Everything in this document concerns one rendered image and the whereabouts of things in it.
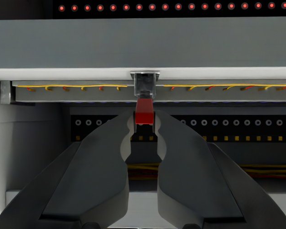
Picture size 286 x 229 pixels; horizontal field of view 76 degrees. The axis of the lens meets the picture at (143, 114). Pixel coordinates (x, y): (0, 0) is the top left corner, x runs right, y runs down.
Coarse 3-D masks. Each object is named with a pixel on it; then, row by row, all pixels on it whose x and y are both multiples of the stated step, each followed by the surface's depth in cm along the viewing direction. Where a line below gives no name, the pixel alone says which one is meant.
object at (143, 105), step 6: (144, 96) 16; (138, 102) 14; (144, 102) 14; (150, 102) 14; (138, 108) 12; (144, 108) 12; (150, 108) 12; (138, 114) 12; (144, 114) 12; (150, 114) 12; (138, 120) 12; (144, 120) 12; (150, 120) 12
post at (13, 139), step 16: (0, 0) 23; (16, 0) 26; (32, 0) 29; (0, 16) 23; (16, 16) 26; (32, 16) 29; (0, 128) 23; (16, 128) 26; (32, 128) 29; (48, 128) 34; (64, 128) 41; (0, 144) 23; (16, 144) 26; (32, 144) 29; (48, 144) 34; (64, 144) 41; (0, 160) 23; (16, 160) 26; (32, 160) 29; (48, 160) 34; (0, 176) 23; (16, 176) 26; (32, 176) 29; (0, 192) 23; (0, 208) 23
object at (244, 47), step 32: (0, 32) 16; (32, 32) 16; (64, 32) 16; (96, 32) 16; (128, 32) 16; (160, 32) 16; (192, 32) 16; (224, 32) 16; (256, 32) 16; (0, 64) 16; (32, 64) 16; (64, 64) 16; (96, 64) 16; (128, 64) 16; (160, 64) 16; (192, 64) 16; (224, 64) 16; (256, 64) 16; (0, 96) 22
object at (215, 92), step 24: (24, 96) 22; (48, 96) 22; (72, 96) 22; (96, 96) 22; (120, 96) 22; (168, 96) 22; (192, 96) 22; (216, 96) 22; (240, 96) 22; (264, 96) 21
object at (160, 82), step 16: (16, 80) 22; (32, 80) 22; (48, 80) 21; (64, 80) 21; (80, 80) 21; (96, 80) 21; (112, 80) 21; (128, 80) 21; (160, 80) 21; (176, 80) 21; (192, 80) 21; (208, 80) 21; (224, 80) 21; (240, 80) 21; (256, 80) 21; (272, 80) 21
